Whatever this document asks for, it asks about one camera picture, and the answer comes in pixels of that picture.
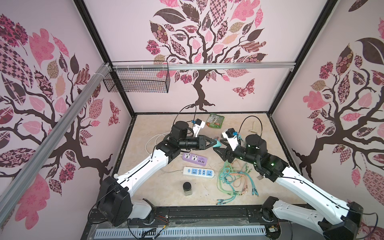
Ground aluminium rail bar back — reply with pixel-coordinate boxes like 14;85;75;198
113;62;296;71

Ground aluminium rail bar left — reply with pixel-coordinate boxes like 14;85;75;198
0;63;111;224

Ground aluminium rail bar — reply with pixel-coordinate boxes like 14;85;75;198
0;63;111;224
113;62;296;71

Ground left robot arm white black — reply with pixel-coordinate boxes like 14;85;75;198
95;120;217;227

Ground teal charger plug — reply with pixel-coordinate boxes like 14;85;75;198
213;141;222;148

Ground white blue power strip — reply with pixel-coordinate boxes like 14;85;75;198
183;167;215;179

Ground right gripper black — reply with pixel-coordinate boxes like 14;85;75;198
212;138;259;167

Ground small wooden brush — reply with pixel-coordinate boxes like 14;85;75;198
250;121;259;134

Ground white slotted cable duct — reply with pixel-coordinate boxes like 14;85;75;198
93;226;266;240

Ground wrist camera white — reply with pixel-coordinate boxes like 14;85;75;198
224;128;239;151
192;119;206;138

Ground tangled green pink cables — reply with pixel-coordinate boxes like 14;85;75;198
215;160;260;206

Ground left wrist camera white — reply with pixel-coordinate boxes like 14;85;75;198
192;119;206;138

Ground green snack packet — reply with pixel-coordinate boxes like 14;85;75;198
206;113;225;129

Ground purple power strip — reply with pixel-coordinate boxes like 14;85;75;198
182;153;208;167

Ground black wire mesh basket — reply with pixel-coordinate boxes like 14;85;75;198
104;60;171;93

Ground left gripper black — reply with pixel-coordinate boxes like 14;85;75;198
179;134;217;150

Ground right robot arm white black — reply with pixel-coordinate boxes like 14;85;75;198
213;131;364;240

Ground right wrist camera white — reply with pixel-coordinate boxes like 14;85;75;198
224;128;239;151

